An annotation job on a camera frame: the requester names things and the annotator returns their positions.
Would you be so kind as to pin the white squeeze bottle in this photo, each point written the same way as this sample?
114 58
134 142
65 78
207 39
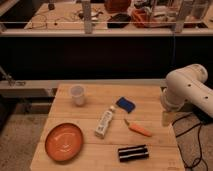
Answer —
104 122

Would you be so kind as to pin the wooden cutting board table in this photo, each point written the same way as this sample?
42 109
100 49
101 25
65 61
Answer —
102 154

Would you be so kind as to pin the metal post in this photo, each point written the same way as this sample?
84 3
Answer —
185 9
86 7

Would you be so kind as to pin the orange plate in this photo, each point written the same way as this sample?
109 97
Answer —
64 142

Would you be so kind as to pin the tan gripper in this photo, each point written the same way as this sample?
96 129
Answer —
167 118

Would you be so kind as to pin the black bowl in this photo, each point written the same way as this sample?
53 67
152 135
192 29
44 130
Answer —
119 20

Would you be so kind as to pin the metal post left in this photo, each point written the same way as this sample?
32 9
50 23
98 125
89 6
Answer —
86 7

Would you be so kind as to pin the orange pepper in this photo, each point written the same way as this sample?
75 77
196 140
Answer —
137 128

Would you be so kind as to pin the metal post right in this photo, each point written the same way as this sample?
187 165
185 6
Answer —
185 9

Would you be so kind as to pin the black white striped block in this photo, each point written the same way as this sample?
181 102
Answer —
133 153

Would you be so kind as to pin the red tray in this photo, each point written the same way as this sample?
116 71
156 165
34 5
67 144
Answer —
141 20

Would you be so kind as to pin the blue sponge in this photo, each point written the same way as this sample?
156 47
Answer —
125 104

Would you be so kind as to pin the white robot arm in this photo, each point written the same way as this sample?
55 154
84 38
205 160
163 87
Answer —
186 84

